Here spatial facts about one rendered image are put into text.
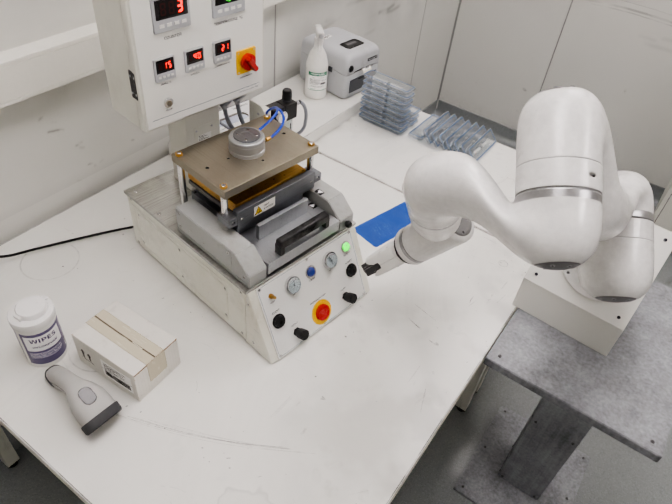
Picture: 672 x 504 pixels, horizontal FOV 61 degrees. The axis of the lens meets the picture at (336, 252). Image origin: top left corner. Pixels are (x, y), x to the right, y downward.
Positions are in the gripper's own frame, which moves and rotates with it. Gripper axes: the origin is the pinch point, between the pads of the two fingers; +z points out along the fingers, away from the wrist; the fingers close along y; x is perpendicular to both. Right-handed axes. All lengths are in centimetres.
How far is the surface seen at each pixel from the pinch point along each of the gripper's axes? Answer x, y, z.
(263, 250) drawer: -16.4, 21.1, 1.0
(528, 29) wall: -51, -224, 61
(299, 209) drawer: -20.2, 7.6, 0.8
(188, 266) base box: -23.5, 29.3, 21.0
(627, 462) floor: 111, -71, 30
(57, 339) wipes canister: -24, 61, 25
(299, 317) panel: 0.5, 18.6, 8.4
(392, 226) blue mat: -4.4, -29.4, 19.4
